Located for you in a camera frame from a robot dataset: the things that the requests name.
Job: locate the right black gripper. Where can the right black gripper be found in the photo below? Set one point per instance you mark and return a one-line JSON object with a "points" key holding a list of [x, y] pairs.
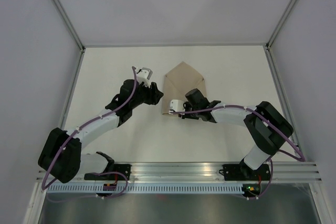
{"points": [[187, 116]]}

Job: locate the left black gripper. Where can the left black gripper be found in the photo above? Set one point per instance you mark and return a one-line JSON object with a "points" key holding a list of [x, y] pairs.
{"points": [[154, 94]]}

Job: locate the beige cloth napkin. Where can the beige cloth napkin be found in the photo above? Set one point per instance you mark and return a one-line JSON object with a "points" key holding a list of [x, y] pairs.
{"points": [[178, 82]]}

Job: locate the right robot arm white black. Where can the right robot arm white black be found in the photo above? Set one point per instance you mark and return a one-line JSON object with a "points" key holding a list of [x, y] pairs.
{"points": [[267, 127]]}

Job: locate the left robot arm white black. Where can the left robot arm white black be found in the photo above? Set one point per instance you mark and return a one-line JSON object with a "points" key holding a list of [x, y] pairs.
{"points": [[61, 155]]}

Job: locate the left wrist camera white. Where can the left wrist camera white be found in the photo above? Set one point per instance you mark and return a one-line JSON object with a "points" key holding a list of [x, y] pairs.
{"points": [[143, 76]]}

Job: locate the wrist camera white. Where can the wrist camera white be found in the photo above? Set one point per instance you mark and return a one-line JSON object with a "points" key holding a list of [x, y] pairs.
{"points": [[143, 76], [176, 107]]}

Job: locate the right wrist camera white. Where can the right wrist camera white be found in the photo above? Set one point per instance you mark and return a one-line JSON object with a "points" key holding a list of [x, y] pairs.
{"points": [[176, 107]]}

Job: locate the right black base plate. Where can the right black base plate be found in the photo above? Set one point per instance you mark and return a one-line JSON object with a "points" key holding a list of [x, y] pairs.
{"points": [[233, 172]]}

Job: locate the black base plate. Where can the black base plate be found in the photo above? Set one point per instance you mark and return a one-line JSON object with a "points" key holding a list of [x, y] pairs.
{"points": [[113, 172], [233, 172]]}

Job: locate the aluminium mounting rail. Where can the aluminium mounting rail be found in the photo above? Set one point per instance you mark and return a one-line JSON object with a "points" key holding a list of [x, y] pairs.
{"points": [[208, 172]]}

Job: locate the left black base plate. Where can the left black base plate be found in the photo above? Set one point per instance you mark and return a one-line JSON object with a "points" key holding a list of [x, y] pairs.
{"points": [[113, 172]]}

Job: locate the aluminium frame back bar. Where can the aluminium frame back bar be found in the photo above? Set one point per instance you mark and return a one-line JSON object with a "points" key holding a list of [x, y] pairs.
{"points": [[179, 44]]}

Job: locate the aluminium frame right rail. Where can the aluminium frame right rail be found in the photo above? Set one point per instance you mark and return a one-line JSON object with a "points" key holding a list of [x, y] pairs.
{"points": [[282, 96]]}

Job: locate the white slotted cable duct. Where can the white slotted cable duct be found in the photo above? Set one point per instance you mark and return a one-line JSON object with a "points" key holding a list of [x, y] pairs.
{"points": [[147, 188]]}

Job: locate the aluminium frame post left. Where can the aluminium frame post left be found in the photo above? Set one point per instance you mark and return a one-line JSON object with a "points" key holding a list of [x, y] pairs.
{"points": [[65, 18]]}

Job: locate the aluminium frame post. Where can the aluminium frame post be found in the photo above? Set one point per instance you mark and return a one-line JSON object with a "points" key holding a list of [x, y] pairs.
{"points": [[65, 18], [287, 12]]}

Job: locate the aluminium frame post right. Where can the aluminium frame post right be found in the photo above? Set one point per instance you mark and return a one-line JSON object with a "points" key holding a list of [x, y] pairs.
{"points": [[287, 12]]}

